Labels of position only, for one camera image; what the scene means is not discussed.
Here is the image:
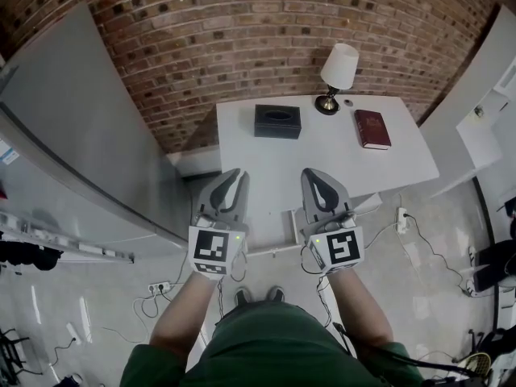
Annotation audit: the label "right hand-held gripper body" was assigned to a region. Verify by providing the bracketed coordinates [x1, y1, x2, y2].
[304, 211, 365, 276]

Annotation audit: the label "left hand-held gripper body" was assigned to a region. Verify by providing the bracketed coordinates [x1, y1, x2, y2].
[188, 214, 250, 282]

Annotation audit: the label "white wooden drawer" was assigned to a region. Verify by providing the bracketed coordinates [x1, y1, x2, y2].
[244, 206, 310, 257]

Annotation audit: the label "person's left forearm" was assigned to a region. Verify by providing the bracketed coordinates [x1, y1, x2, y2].
[149, 272, 221, 358]

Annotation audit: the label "person's right forearm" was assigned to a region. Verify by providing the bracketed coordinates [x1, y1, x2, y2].
[326, 266, 394, 352]

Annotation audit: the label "white desk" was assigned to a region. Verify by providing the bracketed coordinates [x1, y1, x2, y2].
[215, 94, 440, 219]

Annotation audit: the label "dark red book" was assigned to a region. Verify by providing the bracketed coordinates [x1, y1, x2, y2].
[353, 109, 392, 151]

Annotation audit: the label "black tissue box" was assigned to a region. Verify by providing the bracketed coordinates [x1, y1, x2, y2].
[253, 104, 302, 139]

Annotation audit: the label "person's green shirt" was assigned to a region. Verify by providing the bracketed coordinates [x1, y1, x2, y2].
[119, 300, 424, 387]

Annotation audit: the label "white shelf rack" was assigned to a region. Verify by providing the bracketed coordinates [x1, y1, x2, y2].
[0, 210, 136, 265]

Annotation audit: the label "white shade table lamp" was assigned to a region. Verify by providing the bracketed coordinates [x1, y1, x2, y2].
[314, 43, 360, 116]

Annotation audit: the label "grey refrigerator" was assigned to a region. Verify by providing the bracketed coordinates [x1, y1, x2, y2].
[0, 2, 190, 264]

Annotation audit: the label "white mesh racket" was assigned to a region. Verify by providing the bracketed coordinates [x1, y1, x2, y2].
[457, 351, 493, 378]

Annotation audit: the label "black clothes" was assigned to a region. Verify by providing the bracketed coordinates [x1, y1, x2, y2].
[0, 239, 61, 272]

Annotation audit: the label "white blue label sticker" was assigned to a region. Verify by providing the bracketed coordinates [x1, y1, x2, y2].
[0, 137, 20, 164]

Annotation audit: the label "black chair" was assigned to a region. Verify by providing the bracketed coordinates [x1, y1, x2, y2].
[0, 328, 31, 375]

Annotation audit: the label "white cable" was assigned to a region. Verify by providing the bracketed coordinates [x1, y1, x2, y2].
[131, 292, 163, 331]

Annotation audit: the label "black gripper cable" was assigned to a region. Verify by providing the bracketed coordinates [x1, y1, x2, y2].
[333, 322, 485, 379]

